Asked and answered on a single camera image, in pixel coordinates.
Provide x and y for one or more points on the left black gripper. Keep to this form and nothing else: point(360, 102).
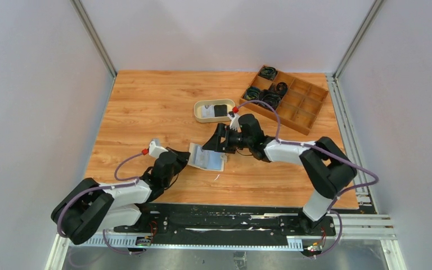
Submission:
point(182, 158)

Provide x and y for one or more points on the beige oval tray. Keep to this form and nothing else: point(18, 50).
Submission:
point(197, 110)

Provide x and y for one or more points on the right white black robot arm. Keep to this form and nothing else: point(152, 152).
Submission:
point(326, 165)

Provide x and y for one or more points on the white card in tray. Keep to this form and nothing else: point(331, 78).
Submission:
point(207, 111)

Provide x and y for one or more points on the black card in tray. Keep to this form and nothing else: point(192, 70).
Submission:
point(220, 110)

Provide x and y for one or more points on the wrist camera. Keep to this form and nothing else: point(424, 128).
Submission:
point(155, 149)
point(234, 117)

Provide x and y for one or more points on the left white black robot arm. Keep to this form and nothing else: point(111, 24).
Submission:
point(93, 207)

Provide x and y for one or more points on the beige card holder wallet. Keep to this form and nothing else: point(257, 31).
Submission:
point(206, 159)

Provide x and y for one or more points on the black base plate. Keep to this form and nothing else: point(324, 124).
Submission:
point(189, 224)

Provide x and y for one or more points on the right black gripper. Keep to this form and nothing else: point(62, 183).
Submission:
point(214, 143)

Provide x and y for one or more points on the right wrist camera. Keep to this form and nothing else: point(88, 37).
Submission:
point(234, 117)

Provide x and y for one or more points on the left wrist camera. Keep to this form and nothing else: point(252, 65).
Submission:
point(155, 149)

